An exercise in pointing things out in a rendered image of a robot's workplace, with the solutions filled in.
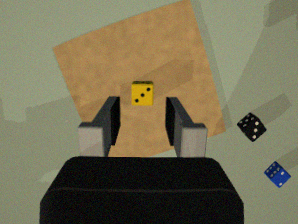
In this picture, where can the tan mat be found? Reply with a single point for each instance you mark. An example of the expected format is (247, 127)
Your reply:
(164, 46)

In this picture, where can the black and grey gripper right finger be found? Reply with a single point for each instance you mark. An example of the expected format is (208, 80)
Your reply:
(189, 138)

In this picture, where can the black die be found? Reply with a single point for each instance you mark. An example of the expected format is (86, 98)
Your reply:
(251, 126)

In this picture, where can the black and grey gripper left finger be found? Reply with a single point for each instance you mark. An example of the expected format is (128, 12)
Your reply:
(95, 138)

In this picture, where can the yellow die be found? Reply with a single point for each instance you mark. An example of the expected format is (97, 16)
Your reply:
(142, 93)

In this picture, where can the blue die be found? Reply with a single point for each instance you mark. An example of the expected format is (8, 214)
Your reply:
(277, 174)

